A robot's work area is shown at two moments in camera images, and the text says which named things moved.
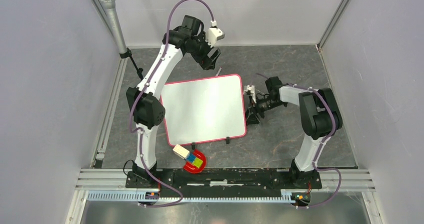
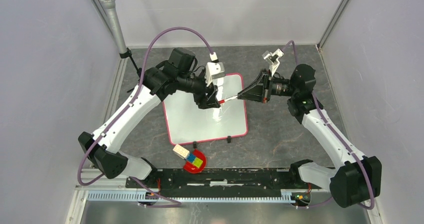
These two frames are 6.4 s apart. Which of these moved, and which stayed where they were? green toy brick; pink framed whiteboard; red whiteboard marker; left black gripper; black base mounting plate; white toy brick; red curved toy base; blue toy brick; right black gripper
Moved: right black gripper; left black gripper; red whiteboard marker
Stayed: black base mounting plate; red curved toy base; pink framed whiteboard; green toy brick; blue toy brick; white toy brick
